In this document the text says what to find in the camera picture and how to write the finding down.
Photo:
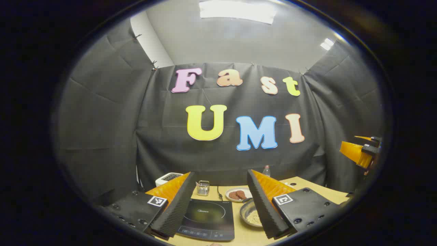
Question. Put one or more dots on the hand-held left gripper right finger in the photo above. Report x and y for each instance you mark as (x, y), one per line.
(264, 212)

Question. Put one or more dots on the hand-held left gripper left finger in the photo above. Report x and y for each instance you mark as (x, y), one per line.
(172, 212)

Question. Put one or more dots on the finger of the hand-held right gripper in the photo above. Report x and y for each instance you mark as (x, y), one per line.
(353, 152)
(370, 138)

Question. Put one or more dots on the black induction cooktop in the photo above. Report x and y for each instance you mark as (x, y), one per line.
(208, 218)

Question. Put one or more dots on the pile of soybeans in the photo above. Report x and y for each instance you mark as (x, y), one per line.
(254, 217)

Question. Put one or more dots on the brown meat patty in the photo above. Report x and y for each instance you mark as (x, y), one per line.
(241, 194)
(233, 195)

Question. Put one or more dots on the white toaster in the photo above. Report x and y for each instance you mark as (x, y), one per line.
(167, 177)

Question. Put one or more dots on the white round plate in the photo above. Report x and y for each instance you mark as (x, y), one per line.
(235, 189)

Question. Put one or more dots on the clear plastic water bottle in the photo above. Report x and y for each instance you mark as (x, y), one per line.
(266, 171)

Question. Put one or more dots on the small ceiling light panel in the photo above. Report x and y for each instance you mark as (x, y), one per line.
(327, 43)

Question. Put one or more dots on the large ceiling light panel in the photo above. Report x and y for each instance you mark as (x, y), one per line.
(237, 10)

